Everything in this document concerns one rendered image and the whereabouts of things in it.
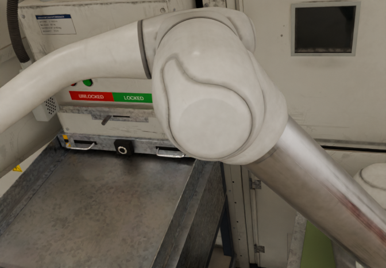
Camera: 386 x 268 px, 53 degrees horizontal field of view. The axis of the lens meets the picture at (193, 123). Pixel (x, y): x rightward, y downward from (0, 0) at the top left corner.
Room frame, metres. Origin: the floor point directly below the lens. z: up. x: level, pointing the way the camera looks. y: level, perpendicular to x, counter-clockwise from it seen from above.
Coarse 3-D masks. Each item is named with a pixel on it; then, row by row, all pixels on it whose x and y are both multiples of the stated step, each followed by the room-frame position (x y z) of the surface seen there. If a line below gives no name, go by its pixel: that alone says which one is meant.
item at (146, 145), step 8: (72, 136) 1.17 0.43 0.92; (80, 136) 1.16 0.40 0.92; (88, 136) 1.14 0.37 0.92; (96, 136) 1.13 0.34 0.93; (104, 136) 1.13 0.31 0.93; (112, 136) 1.12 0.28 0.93; (120, 136) 1.11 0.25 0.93; (64, 144) 1.19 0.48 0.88; (80, 144) 1.16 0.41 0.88; (88, 144) 1.15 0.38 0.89; (96, 144) 1.14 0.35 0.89; (104, 144) 1.12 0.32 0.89; (112, 144) 1.11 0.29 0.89; (136, 144) 1.08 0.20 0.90; (144, 144) 1.07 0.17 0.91; (152, 144) 1.06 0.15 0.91; (160, 144) 1.04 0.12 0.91; (168, 144) 1.03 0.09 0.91; (136, 152) 1.08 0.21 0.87; (144, 152) 1.07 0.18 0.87; (152, 152) 1.06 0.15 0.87; (160, 152) 1.05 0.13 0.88; (168, 152) 1.04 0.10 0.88; (176, 152) 1.02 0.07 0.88
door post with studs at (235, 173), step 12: (204, 0) 1.17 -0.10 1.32; (216, 0) 1.15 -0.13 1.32; (240, 180) 1.15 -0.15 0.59; (240, 192) 1.15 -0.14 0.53; (240, 204) 1.15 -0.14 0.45; (240, 216) 1.15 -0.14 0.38; (240, 228) 1.15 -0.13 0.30; (240, 240) 1.16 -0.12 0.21; (240, 252) 1.16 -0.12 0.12; (240, 264) 1.16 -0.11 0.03
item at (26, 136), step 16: (0, 0) 1.34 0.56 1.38; (0, 16) 1.32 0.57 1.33; (0, 32) 1.30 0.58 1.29; (0, 48) 1.29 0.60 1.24; (0, 64) 1.27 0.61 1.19; (16, 64) 1.31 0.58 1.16; (0, 80) 1.25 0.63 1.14; (32, 112) 1.30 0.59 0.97; (16, 128) 1.23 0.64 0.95; (32, 128) 1.27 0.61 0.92; (48, 128) 1.32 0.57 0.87; (0, 144) 1.17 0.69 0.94; (16, 144) 1.21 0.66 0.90; (32, 144) 1.25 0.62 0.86; (0, 160) 1.15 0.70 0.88; (16, 160) 1.16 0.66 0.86; (0, 176) 1.10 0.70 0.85
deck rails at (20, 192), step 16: (48, 144) 1.15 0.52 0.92; (48, 160) 1.12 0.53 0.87; (32, 176) 1.04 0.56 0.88; (48, 176) 1.05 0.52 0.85; (192, 176) 0.88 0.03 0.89; (16, 192) 0.96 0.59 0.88; (32, 192) 0.98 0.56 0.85; (192, 192) 0.86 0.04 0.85; (0, 208) 0.89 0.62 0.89; (16, 208) 0.92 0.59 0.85; (176, 208) 0.75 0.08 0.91; (0, 224) 0.86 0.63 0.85; (176, 224) 0.73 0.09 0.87; (160, 256) 0.62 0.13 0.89
